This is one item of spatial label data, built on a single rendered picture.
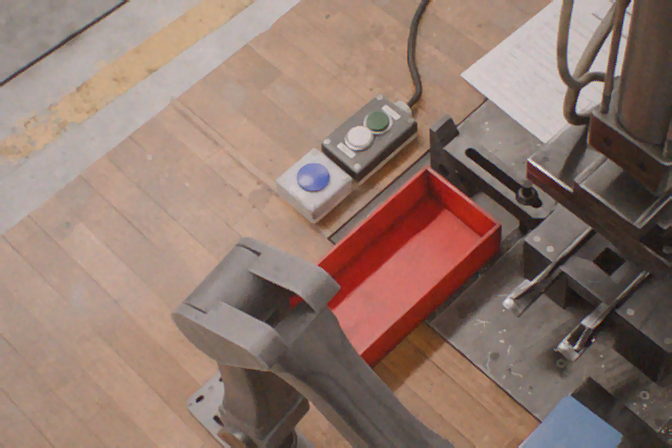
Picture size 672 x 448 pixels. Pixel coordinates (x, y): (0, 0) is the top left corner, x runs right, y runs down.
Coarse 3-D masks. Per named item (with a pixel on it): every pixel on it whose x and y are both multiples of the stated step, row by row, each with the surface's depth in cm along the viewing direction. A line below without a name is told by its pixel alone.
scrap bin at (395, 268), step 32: (416, 192) 153; (448, 192) 151; (384, 224) 152; (416, 224) 154; (448, 224) 153; (480, 224) 150; (352, 256) 151; (384, 256) 152; (416, 256) 151; (448, 256) 151; (480, 256) 148; (352, 288) 150; (384, 288) 150; (416, 288) 149; (448, 288) 147; (352, 320) 148; (384, 320) 147; (416, 320) 146; (384, 352) 144
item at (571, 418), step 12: (564, 408) 138; (576, 408) 138; (552, 420) 138; (564, 420) 137; (576, 420) 137; (588, 420) 137; (600, 420) 137; (540, 432) 137; (552, 432) 137; (564, 432) 137; (576, 432) 137; (588, 432) 137; (600, 432) 136; (612, 432) 136; (528, 444) 136; (540, 444) 136; (552, 444) 136; (588, 444) 136; (600, 444) 136; (612, 444) 136
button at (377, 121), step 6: (372, 114) 159; (378, 114) 158; (384, 114) 158; (366, 120) 158; (372, 120) 158; (378, 120) 158; (384, 120) 158; (366, 126) 158; (372, 126) 158; (378, 126) 158; (384, 126) 157
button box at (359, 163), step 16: (416, 16) 170; (416, 80) 164; (384, 96) 161; (416, 96) 162; (368, 112) 160; (384, 112) 159; (400, 112) 159; (400, 128) 158; (416, 128) 159; (320, 144) 158; (336, 144) 158; (368, 144) 157; (384, 144) 157; (400, 144) 159; (336, 160) 158; (352, 160) 156; (368, 160) 156; (384, 160) 159; (352, 176) 157; (368, 176) 158
